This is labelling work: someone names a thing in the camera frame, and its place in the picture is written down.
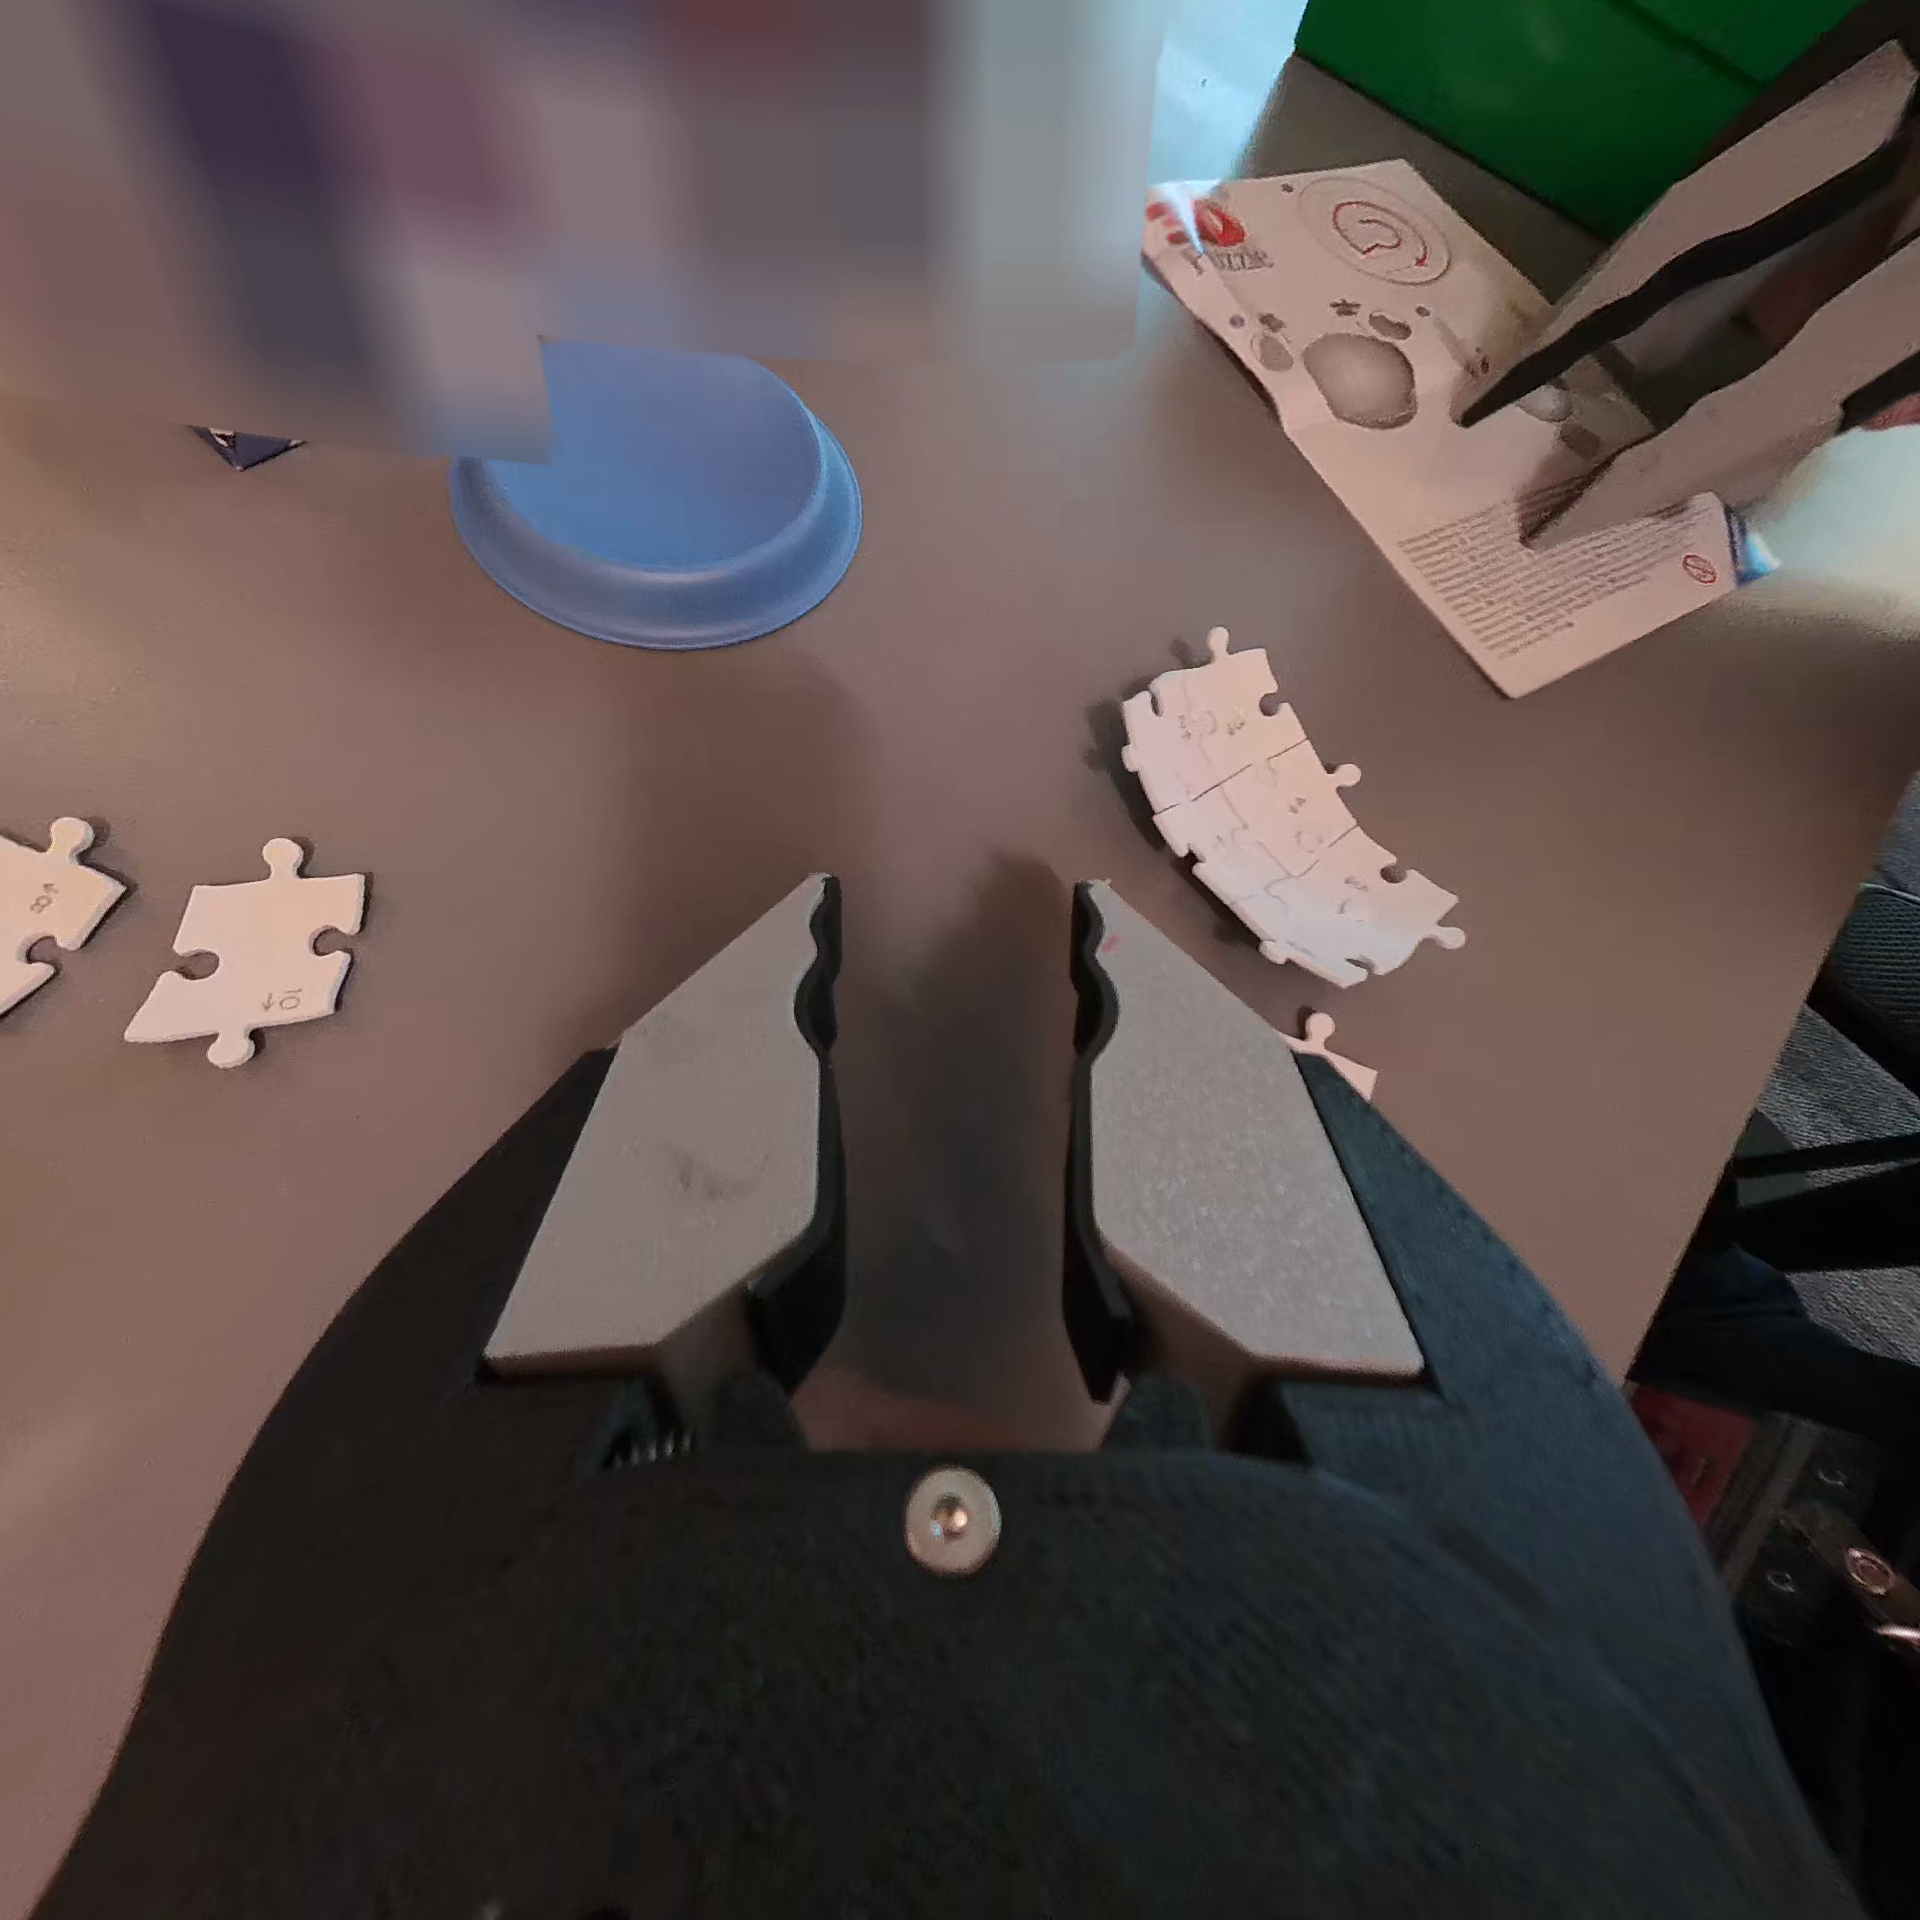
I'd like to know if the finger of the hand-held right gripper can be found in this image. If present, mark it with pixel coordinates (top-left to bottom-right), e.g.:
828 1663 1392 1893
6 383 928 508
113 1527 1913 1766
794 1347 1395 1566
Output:
1518 230 1920 545
1459 41 1920 429

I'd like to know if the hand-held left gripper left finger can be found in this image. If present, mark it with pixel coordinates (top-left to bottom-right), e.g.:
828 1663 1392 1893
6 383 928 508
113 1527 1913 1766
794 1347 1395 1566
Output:
481 873 849 1420

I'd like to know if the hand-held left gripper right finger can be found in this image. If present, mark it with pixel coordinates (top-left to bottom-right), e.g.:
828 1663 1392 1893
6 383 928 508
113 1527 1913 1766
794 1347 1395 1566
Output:
1063 881 1426 1413

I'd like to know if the white puzzle piece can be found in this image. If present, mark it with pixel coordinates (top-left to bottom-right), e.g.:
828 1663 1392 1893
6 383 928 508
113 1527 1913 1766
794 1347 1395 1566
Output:
0 817 130 1022
1288 1012 1378 1105
123 837 370 1070

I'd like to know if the printed instruction leaflet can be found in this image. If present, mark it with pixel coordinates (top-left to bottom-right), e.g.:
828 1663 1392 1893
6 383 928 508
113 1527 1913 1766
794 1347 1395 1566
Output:
1143 159 1779 699

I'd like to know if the assembled curved white puzzle section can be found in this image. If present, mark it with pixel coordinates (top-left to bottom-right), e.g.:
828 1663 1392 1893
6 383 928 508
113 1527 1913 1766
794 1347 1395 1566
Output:
1121 627 1468 989

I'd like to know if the blue round puzzle stand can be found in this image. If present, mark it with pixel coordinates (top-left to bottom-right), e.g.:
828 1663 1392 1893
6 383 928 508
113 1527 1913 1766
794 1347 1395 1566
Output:
450 343 865 652

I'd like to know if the green plastic bin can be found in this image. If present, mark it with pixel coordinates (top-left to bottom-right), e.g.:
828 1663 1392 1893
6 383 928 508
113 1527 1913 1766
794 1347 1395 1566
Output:
1295 0 1920 242

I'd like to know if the grey office chair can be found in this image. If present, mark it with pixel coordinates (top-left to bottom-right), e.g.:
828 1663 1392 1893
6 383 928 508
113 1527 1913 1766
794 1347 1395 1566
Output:
1739 779 1920 1247

